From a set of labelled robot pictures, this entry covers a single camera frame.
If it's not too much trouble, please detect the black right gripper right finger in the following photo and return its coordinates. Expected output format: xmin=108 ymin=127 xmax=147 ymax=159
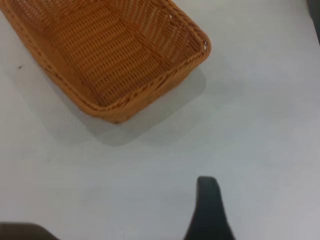
xmin=183 ymin=175 xmax=237 ymax=240

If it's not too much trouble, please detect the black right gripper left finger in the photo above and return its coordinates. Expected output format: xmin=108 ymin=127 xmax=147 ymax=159
xmin=0 ymin=221 xmax=60 ymax=240

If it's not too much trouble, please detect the orange woven wicker basket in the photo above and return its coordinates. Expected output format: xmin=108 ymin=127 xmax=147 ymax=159
xmin=0 ymin=0 xmax=212 ymax=125

